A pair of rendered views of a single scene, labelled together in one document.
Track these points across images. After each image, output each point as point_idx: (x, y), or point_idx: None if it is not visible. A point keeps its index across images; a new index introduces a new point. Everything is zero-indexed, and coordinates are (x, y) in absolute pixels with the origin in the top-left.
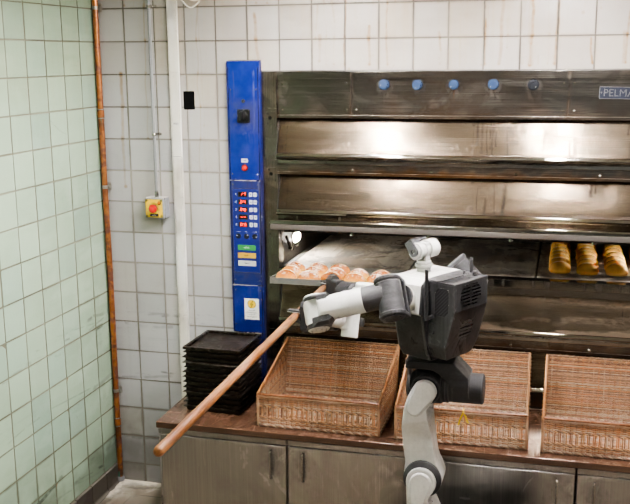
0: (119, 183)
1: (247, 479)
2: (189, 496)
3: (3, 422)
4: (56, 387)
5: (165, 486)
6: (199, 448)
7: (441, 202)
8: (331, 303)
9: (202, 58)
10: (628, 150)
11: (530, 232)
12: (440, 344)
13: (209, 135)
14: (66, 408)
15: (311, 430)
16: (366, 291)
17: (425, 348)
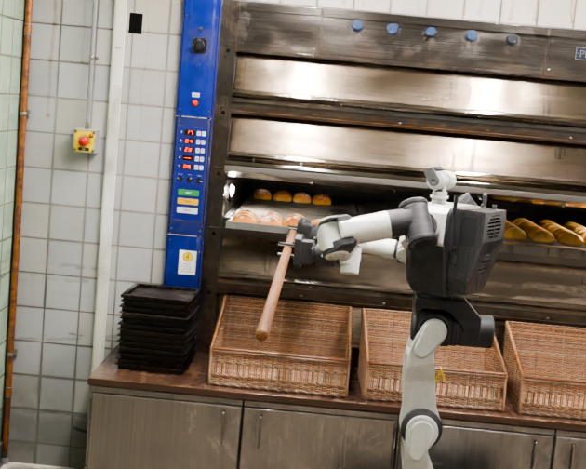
0: (40, 111)
1: (193, 446)
2: (119, 466)
3: None
4: None
5: (91, 455)
6: (138, 409)
7: (407, 154)
8: (356, 225)
9: None
10: None
11: (505, 188)
12: (462, 277)
13: (155, 64)
14: None
15: (271, 390)
16: (394, 214)
17: (444, 282)
